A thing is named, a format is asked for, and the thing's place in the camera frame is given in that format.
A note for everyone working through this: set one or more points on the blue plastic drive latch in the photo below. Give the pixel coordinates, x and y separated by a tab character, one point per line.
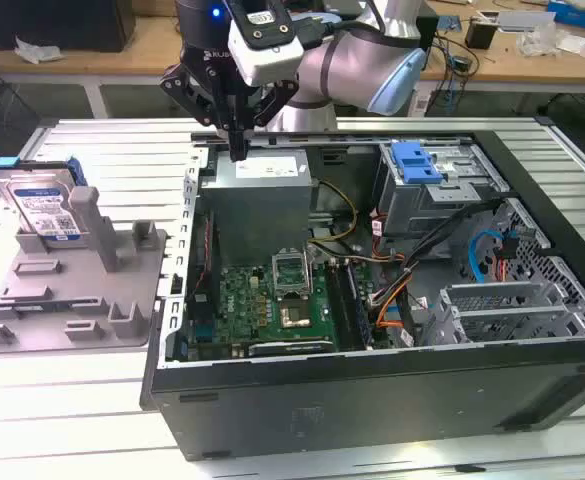
414	167

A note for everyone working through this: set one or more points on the metal optical drive cage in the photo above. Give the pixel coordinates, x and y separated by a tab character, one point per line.
422	210

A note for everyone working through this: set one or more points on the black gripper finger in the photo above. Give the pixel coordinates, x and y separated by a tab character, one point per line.
207	107
272	107

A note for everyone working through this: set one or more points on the CPU socket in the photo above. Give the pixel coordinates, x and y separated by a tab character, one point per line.
297	315

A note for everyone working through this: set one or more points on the large black box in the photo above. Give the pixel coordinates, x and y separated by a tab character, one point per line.
47	25

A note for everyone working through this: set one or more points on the wooden desk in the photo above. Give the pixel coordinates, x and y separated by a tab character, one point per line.
137	57

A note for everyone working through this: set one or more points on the black PC case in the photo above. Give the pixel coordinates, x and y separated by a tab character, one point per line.
322	400

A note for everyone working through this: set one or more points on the crumpled white plastic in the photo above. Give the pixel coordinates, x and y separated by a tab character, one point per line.
37	52

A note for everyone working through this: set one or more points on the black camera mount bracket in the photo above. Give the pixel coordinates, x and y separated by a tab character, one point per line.
262	20

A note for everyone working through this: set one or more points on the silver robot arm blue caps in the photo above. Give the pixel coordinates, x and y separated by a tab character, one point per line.
352	65

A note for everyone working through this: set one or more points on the black RAM slot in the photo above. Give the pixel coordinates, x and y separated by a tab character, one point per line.
341	310

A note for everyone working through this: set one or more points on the hard disk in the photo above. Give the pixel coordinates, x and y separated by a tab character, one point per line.
37	200

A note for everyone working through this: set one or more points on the RAM stick in rack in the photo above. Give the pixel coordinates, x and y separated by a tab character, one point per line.
37	308

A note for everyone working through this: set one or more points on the blue cardboard box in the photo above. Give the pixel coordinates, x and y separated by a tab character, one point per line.
582	12

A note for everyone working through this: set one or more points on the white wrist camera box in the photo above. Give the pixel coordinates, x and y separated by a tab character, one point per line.
272	65

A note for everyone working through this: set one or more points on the green motherboard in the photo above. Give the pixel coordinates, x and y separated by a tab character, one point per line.
252	300

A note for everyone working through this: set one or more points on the clear plastic bag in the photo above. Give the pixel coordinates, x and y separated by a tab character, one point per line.
537	40

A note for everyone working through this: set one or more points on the black graphics card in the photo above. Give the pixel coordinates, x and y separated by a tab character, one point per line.
292	348

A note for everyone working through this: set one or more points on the small black box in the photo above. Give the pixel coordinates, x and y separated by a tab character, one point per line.
479	35

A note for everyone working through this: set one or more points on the installed RAM stick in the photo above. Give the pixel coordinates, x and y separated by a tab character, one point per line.
359	310

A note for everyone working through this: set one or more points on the grey power supply unit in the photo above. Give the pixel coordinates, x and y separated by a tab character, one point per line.
257	215

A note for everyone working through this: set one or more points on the grey parts rack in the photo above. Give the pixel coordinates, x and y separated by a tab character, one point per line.
72	285

